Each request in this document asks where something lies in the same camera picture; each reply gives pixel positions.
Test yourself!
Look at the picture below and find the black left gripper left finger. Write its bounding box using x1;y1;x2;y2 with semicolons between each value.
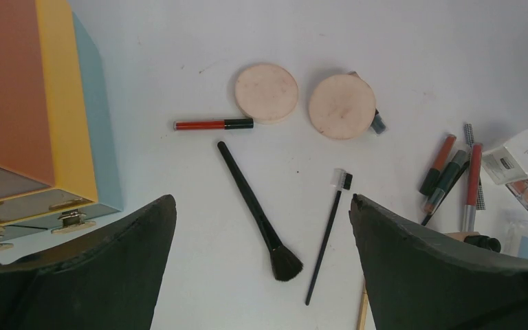
0;195;177;329

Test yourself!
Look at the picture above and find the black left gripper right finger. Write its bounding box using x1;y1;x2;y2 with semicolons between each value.
349;194;528;329

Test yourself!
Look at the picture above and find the orange yellow blue drawer box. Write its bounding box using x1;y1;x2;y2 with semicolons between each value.
0;1;123;251

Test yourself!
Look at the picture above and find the round beige powder puff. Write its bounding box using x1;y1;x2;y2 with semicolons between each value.
308;74;377;140
234;63;299;124

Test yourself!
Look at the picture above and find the dark green makeup pen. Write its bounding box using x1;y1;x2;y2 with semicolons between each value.
423;149;468;214

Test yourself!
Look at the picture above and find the square foundation bottle black cap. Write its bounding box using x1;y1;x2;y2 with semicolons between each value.
445;232;502;253

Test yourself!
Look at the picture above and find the orange lip gloss black cap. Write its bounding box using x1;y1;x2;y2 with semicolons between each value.
419;134;457;196

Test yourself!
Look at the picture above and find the clear plastic tube blue label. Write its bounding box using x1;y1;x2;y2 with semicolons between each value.
503;221;528;259

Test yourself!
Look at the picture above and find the thin black eyeliner brush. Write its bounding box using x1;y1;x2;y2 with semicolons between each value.
421;161;470;226

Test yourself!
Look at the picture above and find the black eyebrow comb brush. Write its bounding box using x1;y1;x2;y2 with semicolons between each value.
305;169;353;306

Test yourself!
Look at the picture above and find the black powder brush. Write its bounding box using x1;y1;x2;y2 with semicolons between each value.
217;141;303;282

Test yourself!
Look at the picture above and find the red lipstick silver end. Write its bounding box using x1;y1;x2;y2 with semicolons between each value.
461;143;483;232

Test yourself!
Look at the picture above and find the beige foundation tube black cap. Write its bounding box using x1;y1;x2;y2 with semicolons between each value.
318;71;386;140

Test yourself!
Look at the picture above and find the small white cardboard box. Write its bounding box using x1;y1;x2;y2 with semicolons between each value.
482;129;528;185

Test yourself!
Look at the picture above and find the red lip gloss black cap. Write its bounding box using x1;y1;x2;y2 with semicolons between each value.
173;118;254;131

